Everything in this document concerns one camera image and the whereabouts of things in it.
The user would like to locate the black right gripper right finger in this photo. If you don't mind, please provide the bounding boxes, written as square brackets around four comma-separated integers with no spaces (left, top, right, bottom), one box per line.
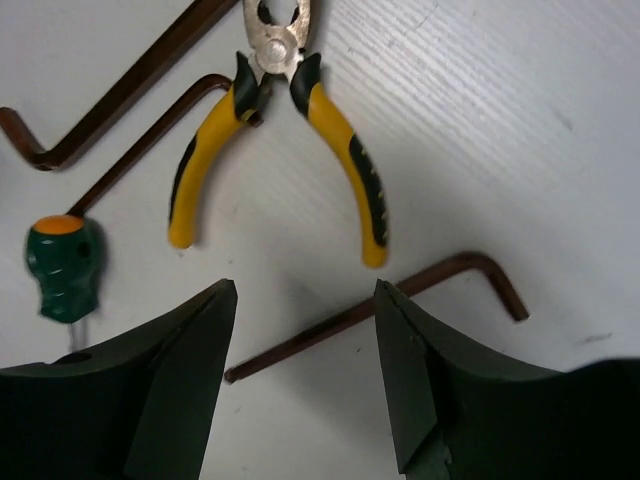
[374,281,639,479]

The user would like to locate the thin brown hex key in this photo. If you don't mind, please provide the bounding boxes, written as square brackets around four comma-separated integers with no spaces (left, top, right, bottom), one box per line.
[66,74,232,217]

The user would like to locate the large brown hex key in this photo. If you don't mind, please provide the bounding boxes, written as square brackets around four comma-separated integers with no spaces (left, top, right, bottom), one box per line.
[1,0,237,172]

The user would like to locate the yellow pliers back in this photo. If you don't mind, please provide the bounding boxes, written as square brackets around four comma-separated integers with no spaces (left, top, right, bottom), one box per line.
[167,0,390,269]

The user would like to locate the green stubby screwdriver orange cap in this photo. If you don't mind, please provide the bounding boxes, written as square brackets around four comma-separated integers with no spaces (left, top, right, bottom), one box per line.
[24,214,105,351]

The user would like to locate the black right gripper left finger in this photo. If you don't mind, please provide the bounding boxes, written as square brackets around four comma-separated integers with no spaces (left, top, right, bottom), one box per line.
[1,279,238,479]

